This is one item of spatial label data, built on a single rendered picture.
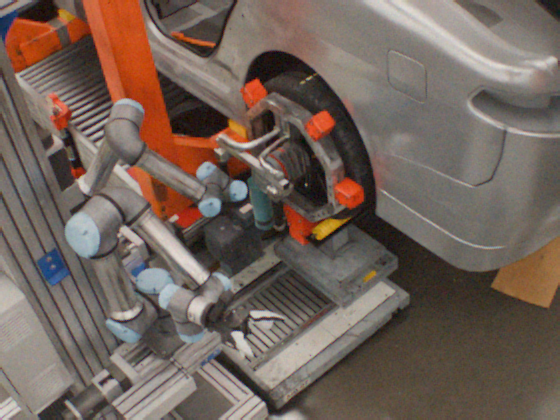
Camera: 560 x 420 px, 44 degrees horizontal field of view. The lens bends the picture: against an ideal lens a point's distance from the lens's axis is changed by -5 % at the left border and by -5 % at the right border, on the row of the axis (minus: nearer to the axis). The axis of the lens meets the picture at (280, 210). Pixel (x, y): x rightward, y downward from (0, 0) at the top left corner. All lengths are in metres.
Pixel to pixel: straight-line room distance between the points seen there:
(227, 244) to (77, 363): 1.07
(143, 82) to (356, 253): 1.28
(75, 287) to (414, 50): 1.29
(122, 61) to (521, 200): 1.55
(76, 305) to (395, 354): 1.55
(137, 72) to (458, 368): 1.87
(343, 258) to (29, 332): 1.66
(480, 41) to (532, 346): 1.70
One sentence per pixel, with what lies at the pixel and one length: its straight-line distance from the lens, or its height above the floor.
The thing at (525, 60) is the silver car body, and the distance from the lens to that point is 2.11.
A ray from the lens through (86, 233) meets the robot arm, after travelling 1.99.
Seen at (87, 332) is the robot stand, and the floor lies 0.88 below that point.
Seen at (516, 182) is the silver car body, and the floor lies 1.23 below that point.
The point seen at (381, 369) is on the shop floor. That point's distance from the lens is 3.29.
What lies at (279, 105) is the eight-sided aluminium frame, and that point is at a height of 1.12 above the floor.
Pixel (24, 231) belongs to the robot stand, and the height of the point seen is 1.40.
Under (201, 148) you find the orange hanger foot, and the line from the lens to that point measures 3.27.
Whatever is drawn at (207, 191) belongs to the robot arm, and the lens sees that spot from 2.55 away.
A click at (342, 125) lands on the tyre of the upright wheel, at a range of 2.74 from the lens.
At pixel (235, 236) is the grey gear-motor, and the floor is 0.40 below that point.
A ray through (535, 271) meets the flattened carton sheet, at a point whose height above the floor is 0.01.
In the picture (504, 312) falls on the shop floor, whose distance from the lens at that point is 3.52.
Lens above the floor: 2.74
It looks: 43 degrees down
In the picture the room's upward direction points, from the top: 9 degrees counter-clockwise
